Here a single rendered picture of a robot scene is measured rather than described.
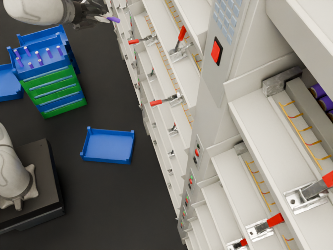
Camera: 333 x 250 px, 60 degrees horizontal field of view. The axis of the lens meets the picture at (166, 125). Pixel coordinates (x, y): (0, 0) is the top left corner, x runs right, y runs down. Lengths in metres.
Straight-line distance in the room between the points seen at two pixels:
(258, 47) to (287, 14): 0.09
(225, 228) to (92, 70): 1.77
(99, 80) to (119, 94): 0.20
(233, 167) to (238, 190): 0.04
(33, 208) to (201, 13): 1.25
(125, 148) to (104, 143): 0.15
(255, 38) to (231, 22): 0.04
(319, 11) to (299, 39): 0.03
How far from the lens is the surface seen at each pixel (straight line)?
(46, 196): 1.55
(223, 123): 0.49
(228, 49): 0.38
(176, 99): 0.86
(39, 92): 1.91
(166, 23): 0.82
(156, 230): 1.69
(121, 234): 1.70
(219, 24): 0.39
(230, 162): 0.58
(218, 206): 0.75
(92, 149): 1.90
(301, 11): 0.27
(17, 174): 1.45
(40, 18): 0.98
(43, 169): 1.61
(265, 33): 0.35
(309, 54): 0.27
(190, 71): 0.70
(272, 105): 0.42
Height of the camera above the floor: 1.65
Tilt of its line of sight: 59 degrees down
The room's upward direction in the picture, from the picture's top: straight up
